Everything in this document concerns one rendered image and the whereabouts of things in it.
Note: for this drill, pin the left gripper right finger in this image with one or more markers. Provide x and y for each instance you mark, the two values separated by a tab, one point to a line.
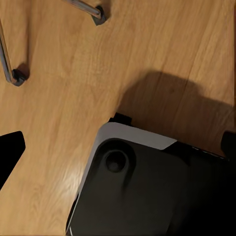
228	146

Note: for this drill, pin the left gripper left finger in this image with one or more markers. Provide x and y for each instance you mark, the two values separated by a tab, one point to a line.
12	146

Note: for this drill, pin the swivel chair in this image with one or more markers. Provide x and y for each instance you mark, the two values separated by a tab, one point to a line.
15	76

